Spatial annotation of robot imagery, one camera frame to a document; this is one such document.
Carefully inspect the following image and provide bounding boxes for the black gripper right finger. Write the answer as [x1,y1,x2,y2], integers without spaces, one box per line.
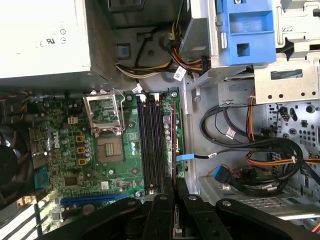
[176,177,317,240]

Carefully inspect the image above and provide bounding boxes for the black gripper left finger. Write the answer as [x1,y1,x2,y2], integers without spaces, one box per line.
[37,174,175,240]

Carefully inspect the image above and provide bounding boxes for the RAM stick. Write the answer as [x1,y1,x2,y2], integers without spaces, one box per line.
[171,99,182,235]

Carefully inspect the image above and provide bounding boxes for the black open PC case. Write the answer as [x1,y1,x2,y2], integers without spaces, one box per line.
[0,0,320,240]

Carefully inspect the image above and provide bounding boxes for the silver disk bay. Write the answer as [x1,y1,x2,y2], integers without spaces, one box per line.
[198,174,320,221]

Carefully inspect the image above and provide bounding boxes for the green motherboard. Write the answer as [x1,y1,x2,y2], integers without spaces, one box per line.
[24,86,187,226]

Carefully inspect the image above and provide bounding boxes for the blue expansion slot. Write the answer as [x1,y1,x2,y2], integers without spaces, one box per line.
[59,193,128,207]

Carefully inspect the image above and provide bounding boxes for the CPU socket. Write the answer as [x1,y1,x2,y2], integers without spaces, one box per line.
[96,133,126,165]

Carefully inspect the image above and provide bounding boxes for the blue board connector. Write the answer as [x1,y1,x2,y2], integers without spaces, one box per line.
[33,168,50,190]

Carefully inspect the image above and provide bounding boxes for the grey metal drive cage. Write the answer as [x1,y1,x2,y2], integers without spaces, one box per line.
[178,0,320,106]

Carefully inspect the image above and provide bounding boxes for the black case fan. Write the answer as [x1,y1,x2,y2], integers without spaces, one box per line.
[0,122,33,208]

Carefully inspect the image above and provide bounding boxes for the blue drive bay latch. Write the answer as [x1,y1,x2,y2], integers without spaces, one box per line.
[216,0,277,67]

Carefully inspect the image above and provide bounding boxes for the grey power supply unit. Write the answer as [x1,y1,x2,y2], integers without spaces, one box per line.
[0,0,118,88]

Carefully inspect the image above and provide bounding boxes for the blue plug with red wires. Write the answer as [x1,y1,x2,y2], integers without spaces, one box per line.
[208,163,235,186]

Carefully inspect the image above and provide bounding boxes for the black cable with blue tab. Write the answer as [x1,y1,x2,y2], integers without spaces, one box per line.
[176,147,298,163]

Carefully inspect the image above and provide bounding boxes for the orange red yellow wire band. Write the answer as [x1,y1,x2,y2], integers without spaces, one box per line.
[246,149,320,171]

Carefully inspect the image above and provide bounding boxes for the thin orange wire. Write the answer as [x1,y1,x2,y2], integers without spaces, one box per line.
[246,88,257,142]

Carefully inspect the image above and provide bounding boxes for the thin wire locking lever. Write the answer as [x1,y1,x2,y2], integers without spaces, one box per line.
[112,87,127,133]

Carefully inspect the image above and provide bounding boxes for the metal socket cover frame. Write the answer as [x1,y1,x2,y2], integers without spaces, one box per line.
[82,88,126,133]

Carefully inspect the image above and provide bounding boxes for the yellow white power wire bundle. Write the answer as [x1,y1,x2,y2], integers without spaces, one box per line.
[114,19,208,80]

